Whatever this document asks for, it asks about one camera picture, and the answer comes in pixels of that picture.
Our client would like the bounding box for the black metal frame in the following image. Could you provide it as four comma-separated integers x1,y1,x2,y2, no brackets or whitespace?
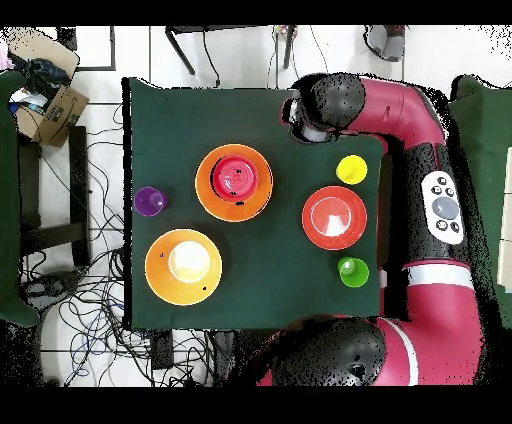
55,25,117,72

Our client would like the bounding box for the dark green tablecloth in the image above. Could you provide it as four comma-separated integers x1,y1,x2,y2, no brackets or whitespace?
122,77,385,332

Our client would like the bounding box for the black bench frame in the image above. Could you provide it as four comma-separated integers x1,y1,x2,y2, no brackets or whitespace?
17,125,92,268

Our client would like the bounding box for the small red bowl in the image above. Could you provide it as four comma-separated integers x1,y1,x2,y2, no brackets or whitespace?
211,154,260,202

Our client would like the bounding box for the black metal stand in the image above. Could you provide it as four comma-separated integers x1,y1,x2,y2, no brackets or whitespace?
164,24,299,77

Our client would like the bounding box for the open cardboard box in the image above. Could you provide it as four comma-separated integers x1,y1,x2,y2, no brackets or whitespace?
13,84,91,149

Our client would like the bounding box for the green covered table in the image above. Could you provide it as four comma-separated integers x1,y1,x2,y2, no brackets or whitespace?
0,69,41,327
447,74,512,331

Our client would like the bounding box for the dark blue bag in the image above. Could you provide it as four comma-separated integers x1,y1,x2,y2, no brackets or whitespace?
21,57,72,99

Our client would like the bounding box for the black cable bundle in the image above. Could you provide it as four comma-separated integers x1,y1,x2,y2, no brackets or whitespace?
17,103,213,387

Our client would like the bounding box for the large orange bowl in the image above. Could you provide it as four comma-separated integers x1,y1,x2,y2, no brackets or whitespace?
194,143,274,223
144,228,224,307

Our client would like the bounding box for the yellow plastic cup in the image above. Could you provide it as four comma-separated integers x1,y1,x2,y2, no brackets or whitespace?
335,154,368,186

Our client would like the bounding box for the purple plastic cup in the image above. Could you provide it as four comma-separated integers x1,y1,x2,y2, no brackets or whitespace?
133,186,169,218

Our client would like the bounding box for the green plastic cup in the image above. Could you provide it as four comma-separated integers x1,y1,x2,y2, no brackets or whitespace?
337,256,370,289

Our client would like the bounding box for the wide red bowl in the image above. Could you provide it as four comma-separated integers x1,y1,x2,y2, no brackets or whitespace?
301,185,368,251

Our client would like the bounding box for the person's foot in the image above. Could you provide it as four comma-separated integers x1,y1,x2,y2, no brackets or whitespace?
363,24,407,62

